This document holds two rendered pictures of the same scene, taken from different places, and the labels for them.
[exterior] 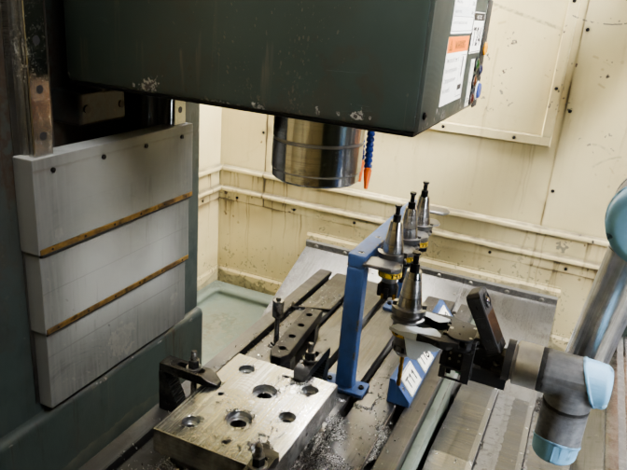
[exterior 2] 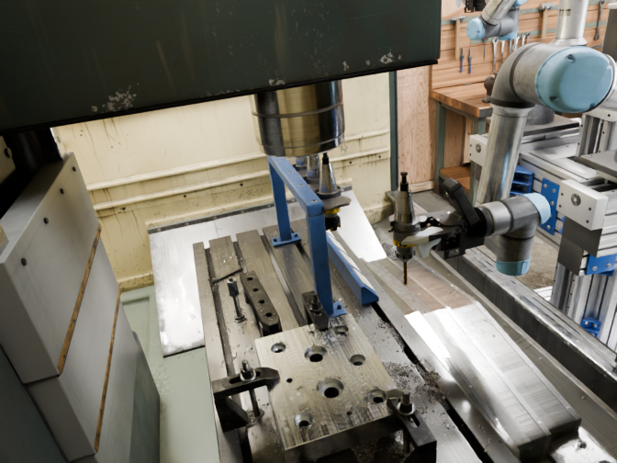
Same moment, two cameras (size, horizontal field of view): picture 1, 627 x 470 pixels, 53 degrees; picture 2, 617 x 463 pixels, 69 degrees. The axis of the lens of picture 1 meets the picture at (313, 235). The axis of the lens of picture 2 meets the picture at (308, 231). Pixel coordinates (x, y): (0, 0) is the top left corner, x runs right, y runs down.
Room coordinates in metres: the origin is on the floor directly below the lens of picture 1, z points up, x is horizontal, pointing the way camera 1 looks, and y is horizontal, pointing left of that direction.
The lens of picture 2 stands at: (0.45, 0.47, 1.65)
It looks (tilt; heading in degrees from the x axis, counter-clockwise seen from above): 28 degrees down; 324
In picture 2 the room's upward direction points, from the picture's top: 7 degrees counter-clockwise
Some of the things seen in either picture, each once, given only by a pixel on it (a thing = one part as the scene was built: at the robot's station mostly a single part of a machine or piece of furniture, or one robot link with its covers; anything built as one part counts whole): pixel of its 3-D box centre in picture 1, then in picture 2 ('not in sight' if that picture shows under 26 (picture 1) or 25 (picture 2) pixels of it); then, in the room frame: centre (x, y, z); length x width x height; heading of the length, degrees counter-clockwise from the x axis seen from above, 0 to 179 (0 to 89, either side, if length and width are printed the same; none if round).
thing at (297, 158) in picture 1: (317, 144); (297, 110); (1.09, 0.01, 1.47); 0.16 x 0.16 x 0.12
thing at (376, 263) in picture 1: (383, 265); (336, 202); (1.19, -0.15, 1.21); 0.07 x 0.05 x 0.01; 67
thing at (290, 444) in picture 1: (251, 415); (324, 378); (0.99, 0.09, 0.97); 0.29 x 0.23 x 0.05; 157
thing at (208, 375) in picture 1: (190, 382); (247, 390); (1.07, 0.22, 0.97); 0.13 x 0.03 x 0.15; 67
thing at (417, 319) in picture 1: (409, 311); (404, 224); (1.01, -0.18, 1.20); 0.06 x 0.06 x 0.03
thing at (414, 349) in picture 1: (413, 343); (422, 245); (0.97, -0.19, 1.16); 0.09 x 0.03 x 0.06; 81
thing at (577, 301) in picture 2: not in sight; (583, 235); (0.98, -1.10, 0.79); 0.13 x 0.09 x 0.86; 152
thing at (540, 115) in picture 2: not in sight; (532, 105); (1.24, -1.14, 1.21); 0.15 x 0.15 x 0.10
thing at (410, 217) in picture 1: (409, 221); (313, 163); (1.34, -0.21, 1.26); 0.04 x 0.04 x 0.07
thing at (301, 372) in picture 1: (310, 372); (316, 318); (1.14, -0.02, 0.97); 0.13 x 0.03 x 0.15; 157
